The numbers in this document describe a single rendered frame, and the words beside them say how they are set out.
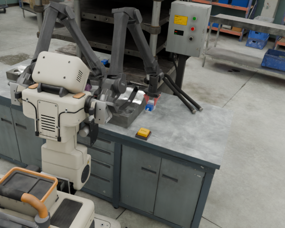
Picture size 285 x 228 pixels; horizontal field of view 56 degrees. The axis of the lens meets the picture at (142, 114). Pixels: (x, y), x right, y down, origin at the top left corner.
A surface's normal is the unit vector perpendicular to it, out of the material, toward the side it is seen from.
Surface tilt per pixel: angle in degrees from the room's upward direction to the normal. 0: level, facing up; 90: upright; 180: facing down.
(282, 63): 93
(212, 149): 0
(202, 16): 90
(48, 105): 82
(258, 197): 0
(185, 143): 0
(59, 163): 82
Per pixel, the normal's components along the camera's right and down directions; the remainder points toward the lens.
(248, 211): 0.08, -0.85
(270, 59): -0.54, 0.43
